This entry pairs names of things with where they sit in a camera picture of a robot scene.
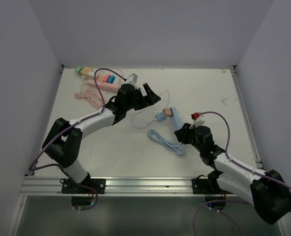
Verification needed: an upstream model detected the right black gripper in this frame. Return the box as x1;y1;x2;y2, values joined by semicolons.
174;123;203;153

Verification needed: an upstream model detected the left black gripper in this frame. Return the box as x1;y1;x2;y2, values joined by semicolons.
125;83;160;111

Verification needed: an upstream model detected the blue power strip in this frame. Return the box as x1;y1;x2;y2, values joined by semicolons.
170;107;183;131

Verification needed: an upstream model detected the blue power strip cord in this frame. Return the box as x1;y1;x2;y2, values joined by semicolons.
147;129;186;157

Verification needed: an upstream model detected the pink power strip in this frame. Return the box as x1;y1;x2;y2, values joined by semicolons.
87;80;119;92

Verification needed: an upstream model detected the cyan plug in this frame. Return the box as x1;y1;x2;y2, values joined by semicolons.
107;75;116;84

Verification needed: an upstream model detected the hot pink plug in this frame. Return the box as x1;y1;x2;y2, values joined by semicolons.
104;75;111;83

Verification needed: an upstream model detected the thin pink usb cable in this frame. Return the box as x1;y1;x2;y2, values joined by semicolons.
98;68;126;86

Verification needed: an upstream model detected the salmon charger plug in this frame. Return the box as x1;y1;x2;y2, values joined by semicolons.
97;75;106;83

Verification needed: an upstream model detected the pink power strip cord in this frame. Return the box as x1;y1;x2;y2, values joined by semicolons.
74;83;111;109

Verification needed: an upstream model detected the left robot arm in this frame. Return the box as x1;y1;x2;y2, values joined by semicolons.
42;83;161;193

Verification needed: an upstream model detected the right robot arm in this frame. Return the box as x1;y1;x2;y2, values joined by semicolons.
175;123;291;224

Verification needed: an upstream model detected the white plug cube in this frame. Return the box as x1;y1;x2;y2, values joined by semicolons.
88;71;95;80

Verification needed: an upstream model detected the tan plug cube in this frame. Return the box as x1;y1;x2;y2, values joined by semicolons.
80;66;93;80

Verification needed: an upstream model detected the green plug cube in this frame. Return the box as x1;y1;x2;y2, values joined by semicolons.
75;66;83;75

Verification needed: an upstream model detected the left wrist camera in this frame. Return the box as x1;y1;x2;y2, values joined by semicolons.
125;73;139;89

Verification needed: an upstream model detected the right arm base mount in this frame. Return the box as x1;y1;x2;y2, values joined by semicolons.
191;170;232;195

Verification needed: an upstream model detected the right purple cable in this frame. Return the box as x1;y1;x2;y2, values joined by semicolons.
193;112;291;236

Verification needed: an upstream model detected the purple cable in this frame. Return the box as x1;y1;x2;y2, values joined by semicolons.
193;112;291;236
29;68;128;173

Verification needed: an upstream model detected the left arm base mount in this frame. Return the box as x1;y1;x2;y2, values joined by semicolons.
59;178;106;194

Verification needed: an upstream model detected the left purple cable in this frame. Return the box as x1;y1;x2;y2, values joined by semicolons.
29;68;128;173

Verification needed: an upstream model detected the aluminium front rail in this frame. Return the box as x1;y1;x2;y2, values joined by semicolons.
19;176;230;197

